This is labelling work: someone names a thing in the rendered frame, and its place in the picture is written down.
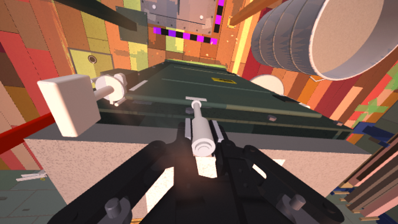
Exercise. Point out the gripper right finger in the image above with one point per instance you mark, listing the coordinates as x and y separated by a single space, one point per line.
280 177

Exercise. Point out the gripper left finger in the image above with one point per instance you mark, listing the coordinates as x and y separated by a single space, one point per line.
124 183

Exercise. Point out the dark green bandsaw body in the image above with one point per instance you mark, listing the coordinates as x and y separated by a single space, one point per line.
236 96

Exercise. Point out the grey speckled table block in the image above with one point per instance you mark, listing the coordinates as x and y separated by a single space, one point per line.
93 158

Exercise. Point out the grey hex bolt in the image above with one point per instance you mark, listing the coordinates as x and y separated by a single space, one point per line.
272 118

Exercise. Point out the long green rod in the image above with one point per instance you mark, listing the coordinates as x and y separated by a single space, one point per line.
248 108

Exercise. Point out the white flat pieces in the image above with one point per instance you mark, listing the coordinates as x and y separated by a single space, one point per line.
31 176

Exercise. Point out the white block knob with rod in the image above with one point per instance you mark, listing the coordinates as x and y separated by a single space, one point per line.
70 104

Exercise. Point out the stack of wooden boards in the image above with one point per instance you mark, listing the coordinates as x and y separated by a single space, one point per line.
376 183

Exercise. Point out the white round flange disc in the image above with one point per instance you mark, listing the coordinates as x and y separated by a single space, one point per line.
107 87

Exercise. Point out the red bar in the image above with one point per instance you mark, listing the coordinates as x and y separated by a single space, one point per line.
21 134

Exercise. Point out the dark green square panel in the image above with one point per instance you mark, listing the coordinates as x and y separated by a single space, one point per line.
132 29

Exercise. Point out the brown wooden plank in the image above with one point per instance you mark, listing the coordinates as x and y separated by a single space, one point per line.
248 12

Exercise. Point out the grey metal plate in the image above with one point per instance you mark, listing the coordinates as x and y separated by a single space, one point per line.
180 14

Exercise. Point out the grey ribbed duct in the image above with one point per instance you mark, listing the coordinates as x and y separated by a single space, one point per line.
311 34

